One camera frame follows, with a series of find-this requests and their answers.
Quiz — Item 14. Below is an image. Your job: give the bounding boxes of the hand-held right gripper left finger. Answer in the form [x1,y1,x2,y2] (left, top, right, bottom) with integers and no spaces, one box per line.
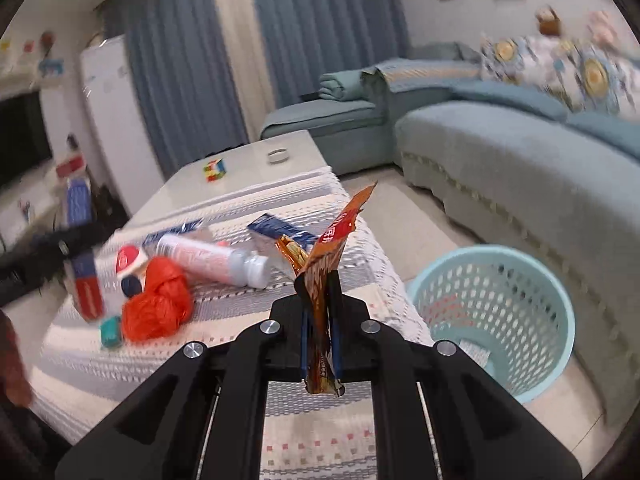
[55,279,309,480]

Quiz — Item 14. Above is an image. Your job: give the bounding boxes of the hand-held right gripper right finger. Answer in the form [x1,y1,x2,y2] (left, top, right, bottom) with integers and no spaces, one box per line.
[331,271,584,480]

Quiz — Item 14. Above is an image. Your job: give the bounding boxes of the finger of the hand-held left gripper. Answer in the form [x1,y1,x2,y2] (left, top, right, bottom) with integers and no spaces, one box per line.
[60,222,122,262]

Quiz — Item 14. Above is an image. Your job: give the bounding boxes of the long red and blue box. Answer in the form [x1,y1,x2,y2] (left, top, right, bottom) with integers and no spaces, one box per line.
[57,152,107,322]

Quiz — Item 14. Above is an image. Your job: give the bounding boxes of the orange snack wrapper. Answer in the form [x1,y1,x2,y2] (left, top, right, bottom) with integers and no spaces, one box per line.
[276,183,377,397]

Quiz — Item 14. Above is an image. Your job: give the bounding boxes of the orange plastic bag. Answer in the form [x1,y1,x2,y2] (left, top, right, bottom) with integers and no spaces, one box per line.
[121,256,195,343]

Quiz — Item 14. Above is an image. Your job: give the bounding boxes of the light blue plastic basket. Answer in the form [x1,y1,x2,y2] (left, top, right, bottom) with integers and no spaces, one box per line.
[406,245,577,406]

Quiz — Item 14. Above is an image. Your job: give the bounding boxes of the flat blue and white box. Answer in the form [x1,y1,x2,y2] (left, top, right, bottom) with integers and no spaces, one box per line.
[141,217,213,253]

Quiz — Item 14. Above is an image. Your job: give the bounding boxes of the striped woven tablecloth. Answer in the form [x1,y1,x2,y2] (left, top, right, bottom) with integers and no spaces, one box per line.
[30,167,436,480]

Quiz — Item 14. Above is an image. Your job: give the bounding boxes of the small teal packet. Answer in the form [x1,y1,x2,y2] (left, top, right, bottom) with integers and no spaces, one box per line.
[99,316,124,350]

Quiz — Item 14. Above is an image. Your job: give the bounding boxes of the blue and white carton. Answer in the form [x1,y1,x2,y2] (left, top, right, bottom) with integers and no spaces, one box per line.
[247,213,321,256]

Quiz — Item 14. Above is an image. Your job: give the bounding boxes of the black television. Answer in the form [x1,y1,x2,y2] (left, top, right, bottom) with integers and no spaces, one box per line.
[0,91,54,189]

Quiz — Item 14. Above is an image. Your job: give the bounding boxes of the white refrigerator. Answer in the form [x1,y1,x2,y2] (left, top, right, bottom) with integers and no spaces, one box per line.
[79,35,167,217]

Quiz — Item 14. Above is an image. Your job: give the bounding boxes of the white bottle with pink label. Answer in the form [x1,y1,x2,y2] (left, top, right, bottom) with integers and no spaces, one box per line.
[156,234,271,290]

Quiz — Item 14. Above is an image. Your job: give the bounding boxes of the white paper scrap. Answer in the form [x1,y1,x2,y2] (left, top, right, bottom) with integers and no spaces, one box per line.
[457,340,493,367]

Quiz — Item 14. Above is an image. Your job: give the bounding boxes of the blue curtain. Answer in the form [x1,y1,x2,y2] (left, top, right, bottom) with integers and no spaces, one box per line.
[247,0,412,111]
[102,0,249,177]

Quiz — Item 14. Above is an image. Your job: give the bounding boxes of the blue grey sectional sofa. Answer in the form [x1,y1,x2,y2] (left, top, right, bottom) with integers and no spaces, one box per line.
[260,42,640,426]

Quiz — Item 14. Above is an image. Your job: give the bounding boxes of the white sheer curtain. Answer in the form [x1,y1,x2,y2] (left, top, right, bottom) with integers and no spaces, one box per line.
[209,0,277,147]

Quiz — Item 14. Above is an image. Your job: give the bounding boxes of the folded teal blanket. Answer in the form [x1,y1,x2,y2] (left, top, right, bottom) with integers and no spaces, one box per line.
[319,71,368,102]

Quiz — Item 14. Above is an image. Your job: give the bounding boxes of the blue sofa cover cloth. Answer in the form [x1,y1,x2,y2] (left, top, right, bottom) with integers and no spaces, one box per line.
[362,57,483,95]

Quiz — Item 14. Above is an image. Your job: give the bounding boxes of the floral cushion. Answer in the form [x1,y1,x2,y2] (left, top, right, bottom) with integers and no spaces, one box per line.
[550,40,640,117]
[480,35,556,86]

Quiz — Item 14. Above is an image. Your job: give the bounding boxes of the brown plush toy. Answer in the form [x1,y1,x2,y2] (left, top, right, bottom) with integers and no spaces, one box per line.
[535,6,564,36]

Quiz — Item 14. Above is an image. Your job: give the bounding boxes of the pink plush toy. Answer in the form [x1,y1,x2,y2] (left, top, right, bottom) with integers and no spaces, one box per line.
[589,10,619,47]

